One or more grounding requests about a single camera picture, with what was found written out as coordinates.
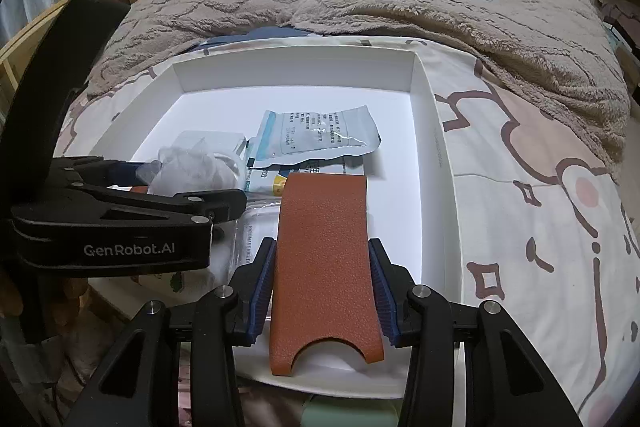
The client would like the dark blue cloth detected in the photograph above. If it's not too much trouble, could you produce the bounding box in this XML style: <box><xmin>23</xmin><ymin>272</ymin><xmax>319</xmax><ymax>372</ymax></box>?
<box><xmin>197</xmin><ymin>26</ymin><xmax>311</xmax><ymax>55</ymax></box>

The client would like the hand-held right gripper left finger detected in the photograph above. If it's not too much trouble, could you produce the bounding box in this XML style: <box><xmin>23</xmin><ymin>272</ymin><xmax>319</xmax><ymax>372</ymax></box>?
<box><xmin>65</xmin><ymin>237</ymin><xmax>278</xmax><ymax>427</ymax></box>

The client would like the blue face mask packet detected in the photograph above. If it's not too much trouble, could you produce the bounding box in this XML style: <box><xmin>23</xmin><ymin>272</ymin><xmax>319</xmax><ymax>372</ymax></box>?
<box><xmin>248</xmin><ymin>105</ymin><xmax>382</xmax><ymax>168</ymax></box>

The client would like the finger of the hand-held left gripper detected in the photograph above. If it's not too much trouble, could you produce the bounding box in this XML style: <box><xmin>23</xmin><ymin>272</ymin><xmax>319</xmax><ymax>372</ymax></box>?
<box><xmin>50</xmin><ymin>158</ymin><xmax>162</xmax><ymax>188</ymax></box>
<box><xmin>14</xmin><ymin>184</ymin><xmax>249</xmax><ymax>234</ymax></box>

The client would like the white mesh bag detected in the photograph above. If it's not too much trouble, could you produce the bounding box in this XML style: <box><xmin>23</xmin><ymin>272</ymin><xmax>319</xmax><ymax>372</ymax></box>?
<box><xmin>150</xmin><ymin>141</ymin><xmax>247</xmax><ymax>198</ymax></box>

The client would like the clear plastic bag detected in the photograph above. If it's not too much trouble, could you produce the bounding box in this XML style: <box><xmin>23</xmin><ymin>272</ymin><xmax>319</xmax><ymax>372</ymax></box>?
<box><xmin>210</xmin><ymin>199</ymin><xmax>283</xmax><ymax>323</ymax></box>

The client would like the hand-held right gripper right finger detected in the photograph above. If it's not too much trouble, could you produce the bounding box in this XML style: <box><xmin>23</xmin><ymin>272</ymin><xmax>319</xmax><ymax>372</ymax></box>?
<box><xmin>367</xmin><ymin>238</ymin><xmax>583</xmax><ymax>427</ymax></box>

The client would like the beige fleece blanket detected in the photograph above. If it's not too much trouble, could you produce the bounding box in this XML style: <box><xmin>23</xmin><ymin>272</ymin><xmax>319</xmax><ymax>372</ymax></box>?
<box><xmin>85</xmin><ymin>0</ymin><xmax>631</xmax><ymax>178</ymax></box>

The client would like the brown leather pouch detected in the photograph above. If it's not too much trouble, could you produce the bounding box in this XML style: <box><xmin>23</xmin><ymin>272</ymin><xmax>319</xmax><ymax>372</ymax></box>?
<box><xmin>268</xmin><ymin>173</ymin><xmax>385</xmax><ymax>377</ymax></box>

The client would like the person's left hand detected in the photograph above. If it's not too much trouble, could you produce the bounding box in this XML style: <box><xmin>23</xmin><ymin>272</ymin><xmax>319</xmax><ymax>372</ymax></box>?
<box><xmin>54</xmin><ymin>278</ymin><xmax>93</xmax><ymax>323</ymax></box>

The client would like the white storage tray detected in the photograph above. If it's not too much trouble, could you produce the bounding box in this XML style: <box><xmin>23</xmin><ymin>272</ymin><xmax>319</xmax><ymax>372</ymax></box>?
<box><xmin>82</xmin><ymin>38</ymin><xmax>466</xmax><ymax>403</ymax></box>

